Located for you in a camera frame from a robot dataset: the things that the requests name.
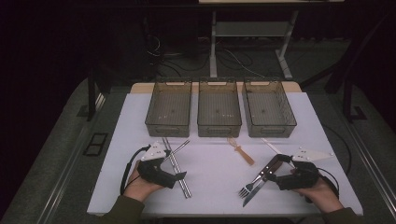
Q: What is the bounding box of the person's left hand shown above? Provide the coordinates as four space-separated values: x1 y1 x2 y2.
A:
123 161 165 203

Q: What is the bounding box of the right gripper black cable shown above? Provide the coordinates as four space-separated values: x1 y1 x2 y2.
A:
317 167 341 201

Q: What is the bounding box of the thin black cable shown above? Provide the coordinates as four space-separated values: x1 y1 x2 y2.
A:
321 124 353 175

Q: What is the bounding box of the aluminium rail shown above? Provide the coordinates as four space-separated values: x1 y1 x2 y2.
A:
342 119 396 216
36 92 106 224

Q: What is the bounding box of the white chopstick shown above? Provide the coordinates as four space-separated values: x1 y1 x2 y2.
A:
261 137 295 170

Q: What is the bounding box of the metal chopstick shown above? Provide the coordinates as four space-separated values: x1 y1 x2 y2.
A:
163 139 191 162
162 137 189 200
165 137 192 199

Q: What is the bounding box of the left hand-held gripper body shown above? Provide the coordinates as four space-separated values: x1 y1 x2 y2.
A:
137 141 176 189

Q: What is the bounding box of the grey metal desk frame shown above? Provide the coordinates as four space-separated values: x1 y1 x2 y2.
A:
209 9 300 80

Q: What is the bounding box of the black metal stand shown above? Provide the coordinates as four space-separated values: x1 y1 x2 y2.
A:
325 12 390 124

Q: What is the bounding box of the white floor cable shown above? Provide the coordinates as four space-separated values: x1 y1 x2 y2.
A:
222 49 266 78

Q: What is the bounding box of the white table board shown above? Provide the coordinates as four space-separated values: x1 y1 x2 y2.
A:
87 91 364 217

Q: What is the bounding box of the wooden handled metal knife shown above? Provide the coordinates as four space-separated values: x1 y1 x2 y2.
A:
242 160 284 208

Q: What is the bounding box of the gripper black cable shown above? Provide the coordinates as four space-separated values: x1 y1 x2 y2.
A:
120 145 151 196
317 167 341 201

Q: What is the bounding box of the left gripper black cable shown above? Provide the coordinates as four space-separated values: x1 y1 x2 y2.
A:
120 145 151 196

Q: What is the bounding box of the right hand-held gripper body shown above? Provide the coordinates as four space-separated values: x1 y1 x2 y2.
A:
275 147 335 191

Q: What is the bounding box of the translucent brown plastic bin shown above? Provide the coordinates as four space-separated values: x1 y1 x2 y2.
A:
197 77 243 138
242 77 297 139
145 77 192 138

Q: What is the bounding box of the person's right hand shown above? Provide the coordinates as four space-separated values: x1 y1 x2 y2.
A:
291 177 344 215

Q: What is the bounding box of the black floor cable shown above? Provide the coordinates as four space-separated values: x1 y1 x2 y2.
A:
155 50 210 78

